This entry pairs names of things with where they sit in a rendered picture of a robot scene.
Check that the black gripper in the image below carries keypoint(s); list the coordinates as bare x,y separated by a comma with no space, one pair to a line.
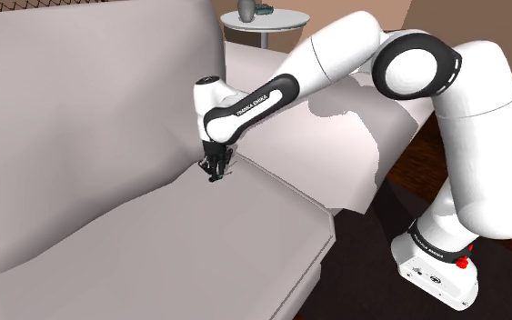
214,153

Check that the thin dark teal pen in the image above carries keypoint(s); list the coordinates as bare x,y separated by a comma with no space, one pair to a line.
215,178

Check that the dark teal box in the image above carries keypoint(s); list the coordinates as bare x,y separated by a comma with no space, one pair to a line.
264,9

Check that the dark robot stand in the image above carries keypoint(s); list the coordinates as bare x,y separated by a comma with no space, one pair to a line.
353,266

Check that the round white side table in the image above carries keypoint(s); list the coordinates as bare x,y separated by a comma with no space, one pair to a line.
266,22

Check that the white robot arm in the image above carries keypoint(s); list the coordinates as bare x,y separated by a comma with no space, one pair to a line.
472,146

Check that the grey vase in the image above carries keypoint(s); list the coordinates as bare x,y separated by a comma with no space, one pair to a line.
246,10

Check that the pale grey sofa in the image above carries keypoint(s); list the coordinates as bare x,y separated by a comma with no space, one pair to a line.
105,155

